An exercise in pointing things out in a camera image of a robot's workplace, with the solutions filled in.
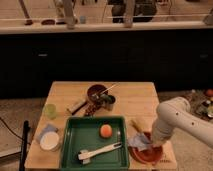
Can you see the light blue towel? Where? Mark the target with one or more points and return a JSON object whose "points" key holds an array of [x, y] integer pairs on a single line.
{"points": [[139, 141]]}

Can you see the red bowl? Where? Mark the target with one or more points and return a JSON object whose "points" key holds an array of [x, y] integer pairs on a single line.
{"points": [[150, 156]]}

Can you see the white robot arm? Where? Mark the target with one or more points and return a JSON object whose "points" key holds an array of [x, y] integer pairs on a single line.
{"points": [[175, 113]]}

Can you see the wooden stick in bowl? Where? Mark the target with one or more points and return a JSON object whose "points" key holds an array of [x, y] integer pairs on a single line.
{"points": [[107, 89]]}

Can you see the dark brown bowl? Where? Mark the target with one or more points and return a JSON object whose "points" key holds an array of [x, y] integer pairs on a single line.
{"points": [[94, 90]]}

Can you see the small dark cup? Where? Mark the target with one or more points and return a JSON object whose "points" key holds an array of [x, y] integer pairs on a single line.
{"points": [[109, 102]]}

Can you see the orange round fruit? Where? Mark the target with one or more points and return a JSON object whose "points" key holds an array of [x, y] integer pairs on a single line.
{"points": [[106, 131]]}

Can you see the green plastic tray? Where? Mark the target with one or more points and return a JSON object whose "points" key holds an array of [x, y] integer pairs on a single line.
{"points": [[83, 133]]}

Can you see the green translucent cup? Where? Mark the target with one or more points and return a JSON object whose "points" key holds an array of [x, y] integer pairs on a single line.
{"points": [[49, 110]]}

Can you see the blue cloth under container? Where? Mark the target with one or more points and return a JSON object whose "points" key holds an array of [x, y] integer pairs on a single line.
{"points": [[48, 128]]}

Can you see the dark counter cabinet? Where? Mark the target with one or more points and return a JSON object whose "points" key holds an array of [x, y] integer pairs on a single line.
{"points": [[171, 59]]}

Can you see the white spatula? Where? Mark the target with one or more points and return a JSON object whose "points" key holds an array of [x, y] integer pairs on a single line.
{"points": [[108, 148]]}

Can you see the white round container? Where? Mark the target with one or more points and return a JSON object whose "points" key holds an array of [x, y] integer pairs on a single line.
{"points": [[50, 141]]}

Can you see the wooden-handled brush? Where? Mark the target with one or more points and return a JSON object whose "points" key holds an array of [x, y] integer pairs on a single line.
{"points": [[136, 126]]}

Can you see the black stand post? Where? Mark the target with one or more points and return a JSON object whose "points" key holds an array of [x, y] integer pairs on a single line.
{"points": [[23, 154]]}

